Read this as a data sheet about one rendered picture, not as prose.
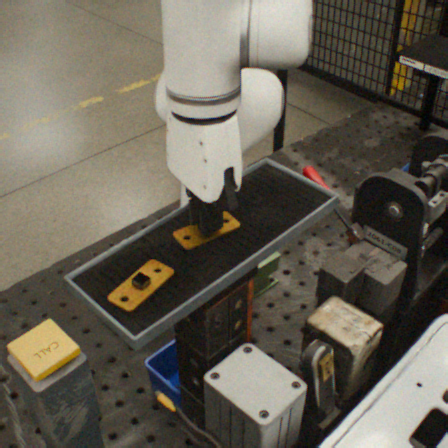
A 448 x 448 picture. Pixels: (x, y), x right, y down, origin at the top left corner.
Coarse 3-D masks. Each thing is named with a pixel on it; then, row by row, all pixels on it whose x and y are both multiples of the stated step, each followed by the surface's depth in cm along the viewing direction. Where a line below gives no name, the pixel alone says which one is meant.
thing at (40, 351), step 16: (48, 320) 66; (32, 336) 64; (48, 336) 64; (64, 336) 64; (16, 352) 62; (32, 352) 62; (48, 352) 62; (64, 352) 62; (32, 368) 61; (48, 368) 61
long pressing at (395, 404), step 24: (432, 336) 84; (408, 360) 81; (432, 360) 81; (384, 384) 78; (408, 384) 78; (432, 384) 78; (360, 408) 75; (384, 408) 75; (408, 408) 75; (432, 408) 75; (336, 432) 72; (360, 432) 72; (384, 432) 72; (408, 432) 72
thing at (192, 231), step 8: (224, 216) 80; (224, 224) 79; (232, 224) 79; (176, 232) 78; (184, 232) 78; (192, 232) 78; (216, 232) 78; (224, 232) 78; (184, 240) 77; (192, 240) 77; (200, 240) 77; (208, 240) 77
